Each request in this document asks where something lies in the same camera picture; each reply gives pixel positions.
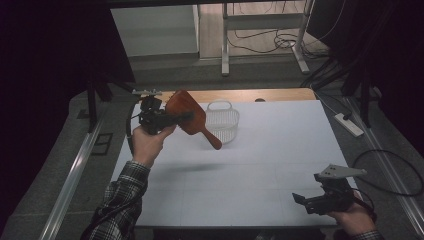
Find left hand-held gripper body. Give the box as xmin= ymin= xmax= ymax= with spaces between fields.
xmin=131 ymin=88 xmax=176 ymax=136

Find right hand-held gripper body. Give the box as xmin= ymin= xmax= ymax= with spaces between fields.
xmin=304 ymin=163 xmax=368 ymax=217

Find person's left hand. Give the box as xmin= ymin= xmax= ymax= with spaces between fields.
xmin=131 ymin=124 xmax=178 ymax=170

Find person's right hand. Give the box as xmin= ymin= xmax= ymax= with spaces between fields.
xmin=327 ymin=189 xmax=377 ymax=236

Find white plastic basket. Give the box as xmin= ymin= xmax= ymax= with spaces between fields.
xmin=202 ymin=99 xmax=241 ymax=145

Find white table sheet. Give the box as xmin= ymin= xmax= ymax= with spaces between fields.
xmin=109 ymin=99 xmax=351 ymax=228

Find black metal stand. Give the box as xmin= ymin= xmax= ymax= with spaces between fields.
xmin=85 ymin=64 xmax=143 ymax=134
xmin=342 ymin=58 xmax=383 ymax=129

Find white power strip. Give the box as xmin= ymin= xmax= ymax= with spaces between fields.
xmin=333 ymin=112 xmax=365 ymax=138

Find white panel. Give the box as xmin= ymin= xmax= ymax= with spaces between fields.
xmin=110 ymin=4 xmax=201 ymax=58

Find wooden table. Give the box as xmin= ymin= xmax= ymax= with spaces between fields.
xmin=138 ymin=87 xmax=317 ymax=105

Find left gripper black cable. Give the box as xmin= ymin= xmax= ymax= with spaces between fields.
xmin=125 ymin=105 xmax=144 ymax=158

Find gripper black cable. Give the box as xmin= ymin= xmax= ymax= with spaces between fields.
xmin=351 ymin=148 xmax=424 ymax=223
xmin=125 ymin=105 xmax=144 ymax=158

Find aluminium floor rail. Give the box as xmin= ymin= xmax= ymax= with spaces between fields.
xmin=38 ymin=118 xmax=105 ymax=240
xmin=344 ymin=95 xmax=424 ymax=238

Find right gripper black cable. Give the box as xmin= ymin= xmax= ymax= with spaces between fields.
xmin=351 ymin=148 xmax=424 ymax=223

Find white metal desk frame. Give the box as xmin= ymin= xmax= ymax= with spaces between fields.
xmin=220 ymin=0 xmax=316 ymax=77

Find black floor cables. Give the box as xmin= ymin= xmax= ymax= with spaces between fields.
xmin=227 ymin=28 xmax=330 ymax=60

